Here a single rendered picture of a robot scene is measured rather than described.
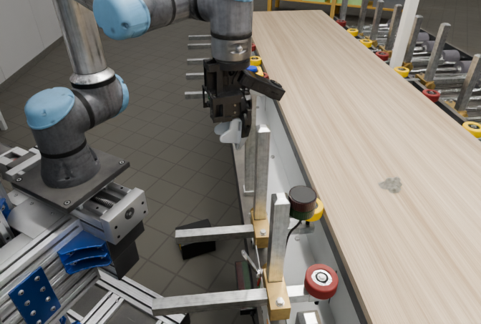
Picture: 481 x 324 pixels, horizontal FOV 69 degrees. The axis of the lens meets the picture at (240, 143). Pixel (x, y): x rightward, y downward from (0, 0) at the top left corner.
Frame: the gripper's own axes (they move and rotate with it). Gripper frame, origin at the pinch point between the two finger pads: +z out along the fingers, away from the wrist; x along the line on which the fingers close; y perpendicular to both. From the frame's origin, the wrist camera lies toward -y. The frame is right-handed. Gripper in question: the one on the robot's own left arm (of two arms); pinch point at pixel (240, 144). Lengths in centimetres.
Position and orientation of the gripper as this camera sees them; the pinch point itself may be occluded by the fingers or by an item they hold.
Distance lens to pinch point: 77.8
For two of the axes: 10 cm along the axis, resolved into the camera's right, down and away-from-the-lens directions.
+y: -9.3, 1.9, -3.1
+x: 3.7, 5.2, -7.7
